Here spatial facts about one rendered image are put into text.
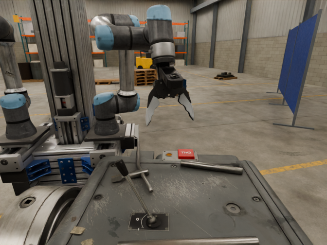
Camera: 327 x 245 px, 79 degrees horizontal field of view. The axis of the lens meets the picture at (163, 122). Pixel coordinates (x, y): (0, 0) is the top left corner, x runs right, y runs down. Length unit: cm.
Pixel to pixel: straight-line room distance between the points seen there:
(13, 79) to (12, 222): 96
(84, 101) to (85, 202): 89
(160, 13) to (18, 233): 69
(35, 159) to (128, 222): 98
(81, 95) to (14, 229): 91
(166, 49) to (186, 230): 48
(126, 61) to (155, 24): 51
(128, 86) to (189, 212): 81
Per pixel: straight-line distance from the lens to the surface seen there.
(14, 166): 131
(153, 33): 64
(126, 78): 115
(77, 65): 136
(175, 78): 53
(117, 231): 51
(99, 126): 121
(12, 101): 134
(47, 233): 67
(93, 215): 56
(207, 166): 68
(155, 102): 60
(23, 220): 67
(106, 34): 69
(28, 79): 1342
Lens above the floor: 163
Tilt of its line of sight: 20 degrees down
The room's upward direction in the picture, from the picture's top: straight up
